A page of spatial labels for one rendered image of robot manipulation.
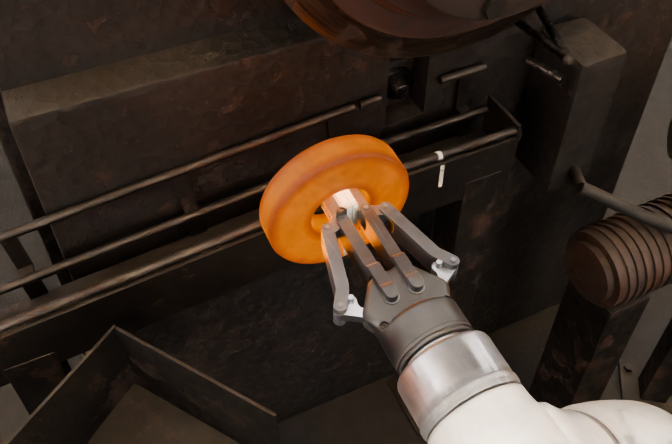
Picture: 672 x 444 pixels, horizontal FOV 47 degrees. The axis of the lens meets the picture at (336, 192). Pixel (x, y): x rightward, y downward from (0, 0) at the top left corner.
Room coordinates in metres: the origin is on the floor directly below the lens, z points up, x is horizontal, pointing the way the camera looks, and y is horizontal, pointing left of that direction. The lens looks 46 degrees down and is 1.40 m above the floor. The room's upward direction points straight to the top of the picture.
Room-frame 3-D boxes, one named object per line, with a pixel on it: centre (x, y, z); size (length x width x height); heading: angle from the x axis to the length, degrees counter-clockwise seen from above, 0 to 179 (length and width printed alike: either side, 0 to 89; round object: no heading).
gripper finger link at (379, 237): (0.46, -0.05, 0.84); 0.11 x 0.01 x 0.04; 24
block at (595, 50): (0.86, -0.33, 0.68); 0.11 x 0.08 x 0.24; 25
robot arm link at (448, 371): (0.32, -0.10, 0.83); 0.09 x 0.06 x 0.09; 115
